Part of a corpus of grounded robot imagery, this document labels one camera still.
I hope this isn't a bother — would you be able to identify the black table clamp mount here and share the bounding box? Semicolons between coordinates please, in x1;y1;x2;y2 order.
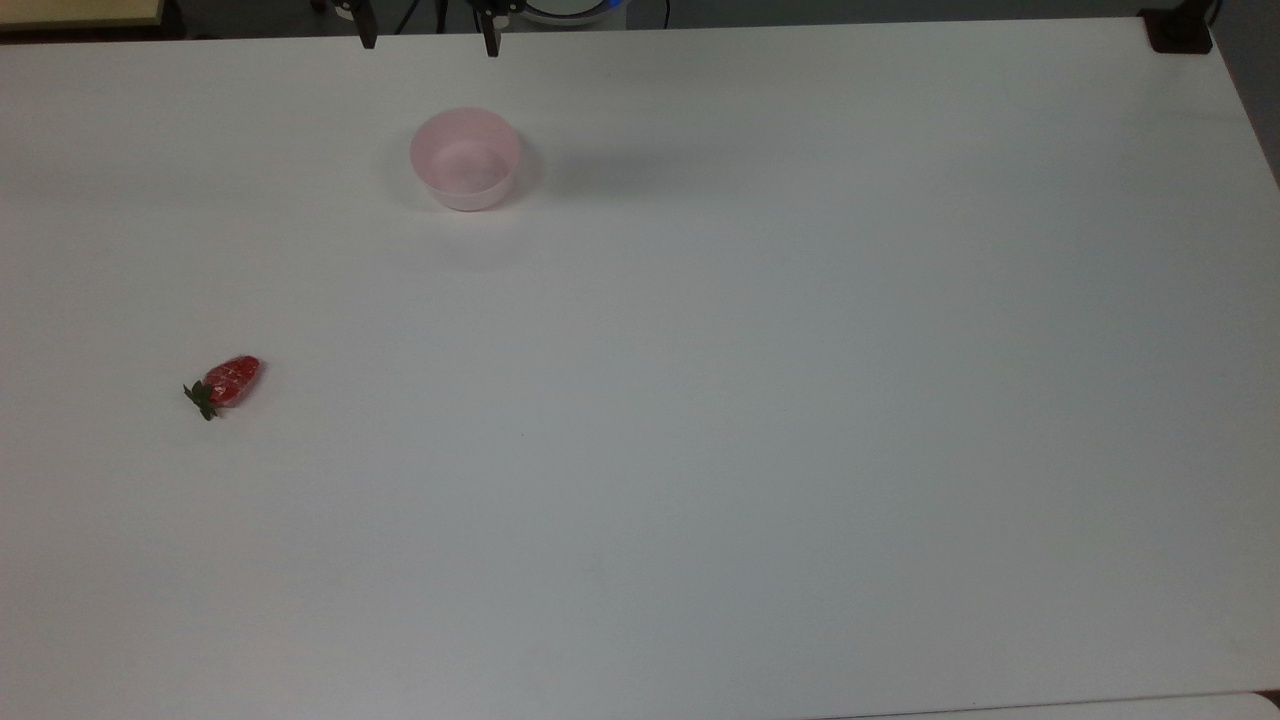
1140;0;1217;55

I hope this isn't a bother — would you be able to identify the white side table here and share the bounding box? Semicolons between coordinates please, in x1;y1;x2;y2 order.
820;690;1280;720

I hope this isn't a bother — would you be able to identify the pink translucent plastic bowl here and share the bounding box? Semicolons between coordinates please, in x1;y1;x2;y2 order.
409;107;523;213

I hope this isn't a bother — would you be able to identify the yellow wooden table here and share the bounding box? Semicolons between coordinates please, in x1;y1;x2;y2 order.
0;0;167;31

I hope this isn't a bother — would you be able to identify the red toy strawberry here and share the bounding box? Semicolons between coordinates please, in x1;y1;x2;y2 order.
183;355;263;422

